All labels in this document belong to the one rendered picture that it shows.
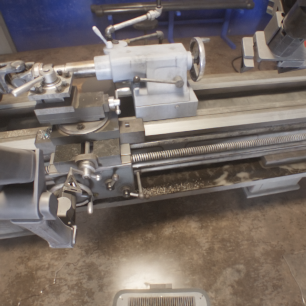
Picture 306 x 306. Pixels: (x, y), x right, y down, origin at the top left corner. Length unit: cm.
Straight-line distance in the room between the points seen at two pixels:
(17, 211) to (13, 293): 147
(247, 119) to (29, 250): 172
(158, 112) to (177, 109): 10
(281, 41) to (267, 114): 94
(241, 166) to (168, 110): 73
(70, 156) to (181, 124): 58
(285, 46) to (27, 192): 55
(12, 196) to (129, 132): 77
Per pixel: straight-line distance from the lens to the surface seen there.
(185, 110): 124
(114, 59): 112
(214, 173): 159
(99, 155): 104
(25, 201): 44
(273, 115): 145
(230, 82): 162
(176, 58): 116
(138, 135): 114
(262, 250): 189
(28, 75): 122
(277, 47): 53
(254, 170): 169
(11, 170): 37
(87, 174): 98
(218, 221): 187
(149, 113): 120
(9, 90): 131
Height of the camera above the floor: 164
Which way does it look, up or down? 49 degrees down
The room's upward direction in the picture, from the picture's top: straight up
